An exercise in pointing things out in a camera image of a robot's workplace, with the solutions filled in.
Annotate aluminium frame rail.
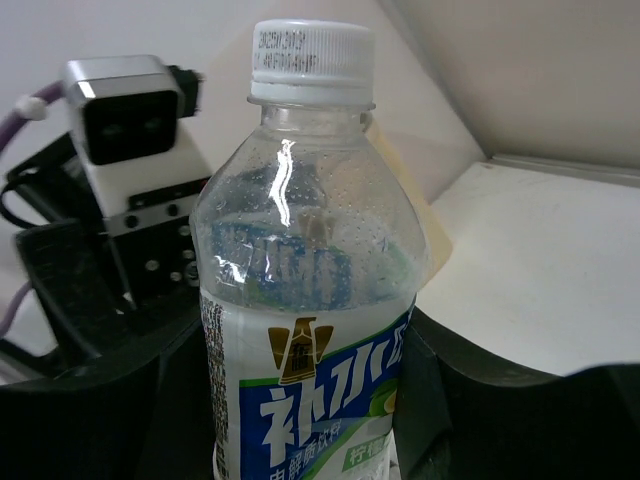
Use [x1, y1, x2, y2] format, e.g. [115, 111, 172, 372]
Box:
[488, 155, 640, 188]

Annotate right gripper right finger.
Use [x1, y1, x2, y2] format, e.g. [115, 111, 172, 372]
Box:
[393, 309, 639, 479]

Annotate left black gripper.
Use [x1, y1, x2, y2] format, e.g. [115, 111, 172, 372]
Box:
[1, 134, 210, 370]

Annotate crushed clear water bottle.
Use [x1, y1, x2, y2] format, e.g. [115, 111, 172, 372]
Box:
[191, 19, 429, 479]

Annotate beige bin with grey rim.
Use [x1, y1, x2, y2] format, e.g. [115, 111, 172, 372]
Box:
[363, 116, 453, 288]

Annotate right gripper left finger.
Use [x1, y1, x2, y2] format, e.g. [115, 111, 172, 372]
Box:
[1, 306, 215, 479]

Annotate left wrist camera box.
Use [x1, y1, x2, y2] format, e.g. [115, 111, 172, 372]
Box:
[61, 54, 211, 218]

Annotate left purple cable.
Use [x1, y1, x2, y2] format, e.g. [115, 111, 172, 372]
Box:
[0, 79, 66, 341]

